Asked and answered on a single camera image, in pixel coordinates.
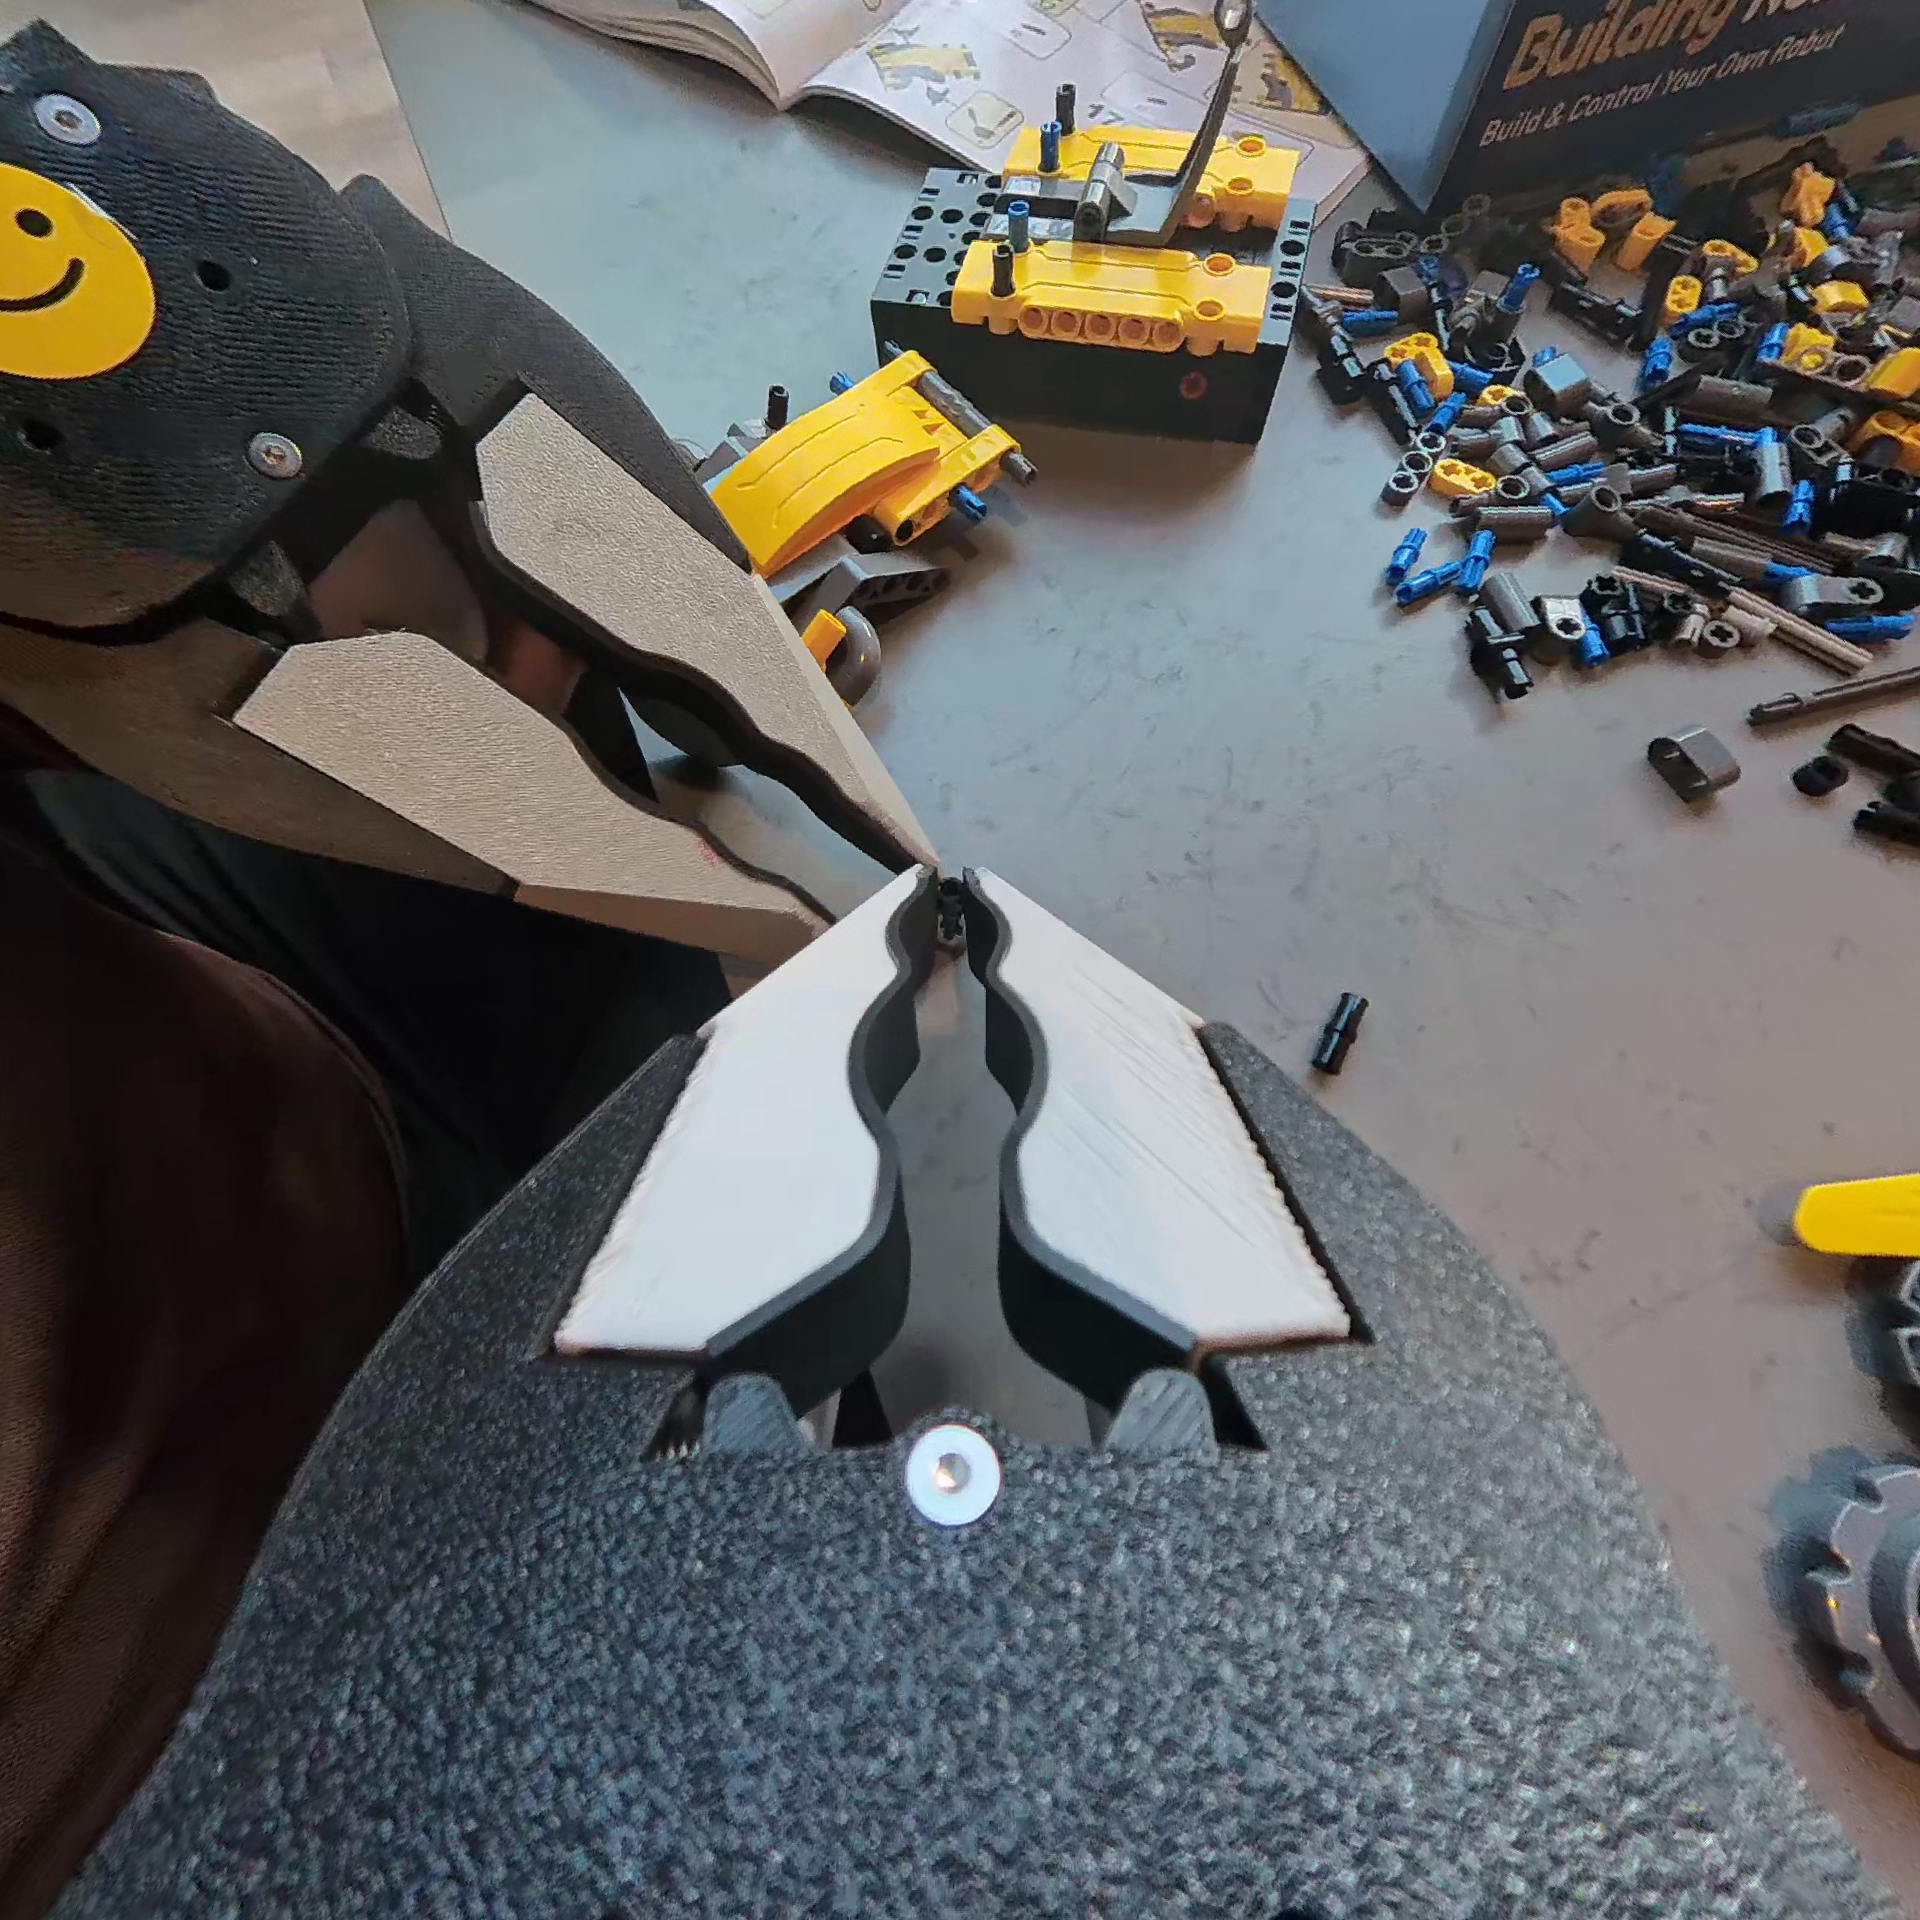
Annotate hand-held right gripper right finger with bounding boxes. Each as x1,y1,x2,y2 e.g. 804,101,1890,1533
950,863,1355,1412

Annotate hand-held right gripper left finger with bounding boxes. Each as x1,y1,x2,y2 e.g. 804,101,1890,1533
555,861,947,1403

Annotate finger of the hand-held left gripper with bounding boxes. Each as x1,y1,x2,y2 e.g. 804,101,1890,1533
468,391,942,876
229,632,838,964

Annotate grey desk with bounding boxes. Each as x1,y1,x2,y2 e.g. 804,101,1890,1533
369,0,1920,1876

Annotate yellow curved panel assembly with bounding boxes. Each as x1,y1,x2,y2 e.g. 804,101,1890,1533
693,348,1041,707

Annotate person's black trousers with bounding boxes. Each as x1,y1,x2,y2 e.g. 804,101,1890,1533
30,765,737,1292

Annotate black block with yellow beams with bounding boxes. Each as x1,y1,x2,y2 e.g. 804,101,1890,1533
871,82,1321,448

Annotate open instruction booklet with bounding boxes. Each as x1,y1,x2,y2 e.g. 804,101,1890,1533
525,0,1373,213

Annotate dark grey sleeve piece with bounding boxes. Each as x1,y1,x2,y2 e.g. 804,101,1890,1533
1645,724,1745,804

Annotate yellow curved panel piece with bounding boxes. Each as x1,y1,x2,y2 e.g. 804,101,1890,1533
1791,1176,1920,1260

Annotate pile of small building pieces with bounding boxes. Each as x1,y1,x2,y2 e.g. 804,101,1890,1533
1297,135,1920,847

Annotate dark blue kit box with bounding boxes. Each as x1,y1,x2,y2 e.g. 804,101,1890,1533
1252,0,1920,213

